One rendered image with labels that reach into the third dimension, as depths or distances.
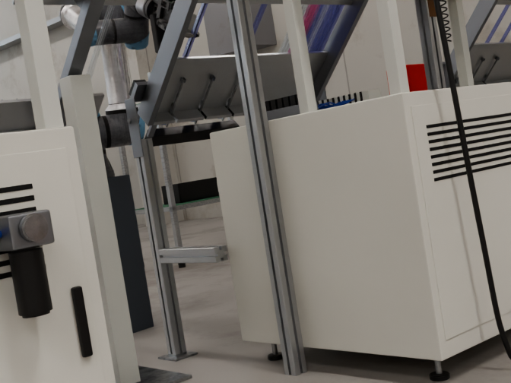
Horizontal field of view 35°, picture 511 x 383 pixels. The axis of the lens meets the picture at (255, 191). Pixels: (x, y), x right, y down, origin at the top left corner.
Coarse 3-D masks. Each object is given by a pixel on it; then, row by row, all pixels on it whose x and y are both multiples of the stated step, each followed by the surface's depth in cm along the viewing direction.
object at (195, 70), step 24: (192, 72) 237; (216, 72) 243; (264, 72) 257; (288, 72) 264; (312, 72) 272; (168, 96) 237; (192, 96) 244; (216, 96) 250; (240, 96) 258; (264, 96) 265
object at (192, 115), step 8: (160, 112) 240; (168, 112) 242; (176, 112) 243; (184, 112) 245; (192, 112) 247; (200, 112) 248; (208, 112) 250; (216, 112) 252; (224, 112) 253; (232, 112) 256; (240, 112) 257; (160, 120) 237; (168, 120) 239; (176, 120) 241; (184, 120) 243; (192, 120) 245
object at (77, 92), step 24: (72, 96) 204; (72, 120) 205; (96, 120) 207; (96, 144) 207; (96, 168) 206; (96, 192) 206; (96, 216) 205; (96, 240) 205; (96, 264) 207; (120, 264) 209; (120, 288) 208; (120, 312) 208; (120, 336) 207; (120, 360) 207
